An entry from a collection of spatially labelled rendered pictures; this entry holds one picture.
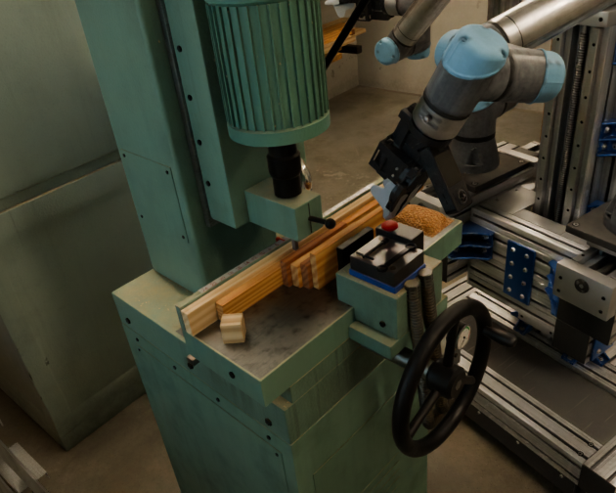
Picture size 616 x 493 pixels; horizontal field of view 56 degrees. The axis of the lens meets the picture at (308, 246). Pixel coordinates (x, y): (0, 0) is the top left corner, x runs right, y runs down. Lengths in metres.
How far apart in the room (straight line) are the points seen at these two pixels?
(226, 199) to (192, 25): 0.31
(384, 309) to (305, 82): 0.39
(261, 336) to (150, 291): 0.43
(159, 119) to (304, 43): 0.33
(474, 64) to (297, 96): 0.28
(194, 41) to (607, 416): 1.47
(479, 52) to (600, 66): 0.75
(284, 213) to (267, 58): 0.29
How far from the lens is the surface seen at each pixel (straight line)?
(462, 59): 0.82
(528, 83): 0.89
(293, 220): 1.04
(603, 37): 1.51
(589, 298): 1.42
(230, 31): 0.91
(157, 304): 1.33
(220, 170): 1.08
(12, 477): 1.88
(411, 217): 1.27
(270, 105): 0.92
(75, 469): 2.19
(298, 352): 0.98
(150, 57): 1.07
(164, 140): 1.12
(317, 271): 1.08
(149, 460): 2.10
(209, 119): 1.05
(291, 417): 1.05
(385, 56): 1.75
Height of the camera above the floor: 1.55
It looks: 32 degrees down
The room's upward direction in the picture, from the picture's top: 7 degrees counter-clockwise
